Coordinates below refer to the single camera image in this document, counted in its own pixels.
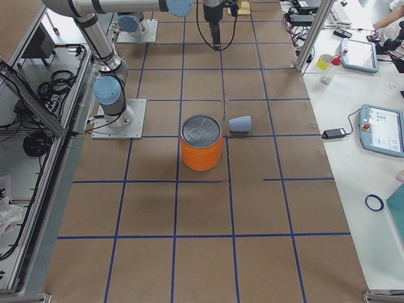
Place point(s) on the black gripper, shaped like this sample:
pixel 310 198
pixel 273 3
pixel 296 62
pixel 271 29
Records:
pixel 210 12

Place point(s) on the light blue plastic cup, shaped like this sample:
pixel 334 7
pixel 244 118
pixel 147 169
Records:
pixel 240 124

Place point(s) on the orange can with metal lid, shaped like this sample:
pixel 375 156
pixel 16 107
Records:
pixel 201 142

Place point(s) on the yellow tape roll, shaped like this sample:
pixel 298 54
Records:
pixel 324 61

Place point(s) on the black smartphone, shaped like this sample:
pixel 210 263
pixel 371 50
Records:
pixel 342 33

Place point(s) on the white keyboard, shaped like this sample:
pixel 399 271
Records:
pixel 339 16

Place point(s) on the clear squeeze bottle red cap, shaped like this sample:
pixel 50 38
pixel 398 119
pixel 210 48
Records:
pixel 331 69

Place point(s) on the upper blue teach pendant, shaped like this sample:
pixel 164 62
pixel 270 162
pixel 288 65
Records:
pixel 359 55

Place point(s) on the blue teach pendant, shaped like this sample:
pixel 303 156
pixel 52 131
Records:
pixel 381 130
pixel 359 55

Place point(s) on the black power adapter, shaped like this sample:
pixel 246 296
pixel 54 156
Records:
pixel 330 134

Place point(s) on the lower blue teach pendant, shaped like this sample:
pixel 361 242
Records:
pixel 381 130

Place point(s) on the teal board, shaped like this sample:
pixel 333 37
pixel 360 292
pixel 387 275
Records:
pixel 396 209

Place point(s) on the aluminium frame post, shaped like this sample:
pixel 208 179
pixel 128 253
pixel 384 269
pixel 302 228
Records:
pixel 321 16

